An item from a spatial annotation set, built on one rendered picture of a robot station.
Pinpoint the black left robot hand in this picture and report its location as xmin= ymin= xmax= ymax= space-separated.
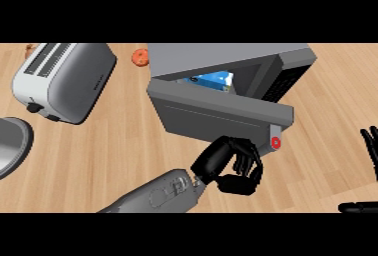
xmin=189 ymin=135 xmax=265 ymax=197

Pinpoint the grey microwave door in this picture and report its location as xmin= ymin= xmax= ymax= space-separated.
xmin=146 ymin=77 xmax=295 ymax=158

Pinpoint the blue milk carton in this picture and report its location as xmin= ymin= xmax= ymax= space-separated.
xmin=184 ymin=70 xmax=236 ymax=93

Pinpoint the grey microwave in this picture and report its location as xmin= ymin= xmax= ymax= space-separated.
xmin=146 ymin=43 xmax=319 ymax=104

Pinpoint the orange round fruit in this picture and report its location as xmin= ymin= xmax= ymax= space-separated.
xmin=130 ymin=48 xmax=150 ymax=68

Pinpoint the silver toaster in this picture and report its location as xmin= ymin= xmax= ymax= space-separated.
xmin=10 ymin=43 xmax=118 ymax=126

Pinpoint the grey round pan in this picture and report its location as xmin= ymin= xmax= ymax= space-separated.
xmin=0 ymin=116 xmax=35 ymax=180

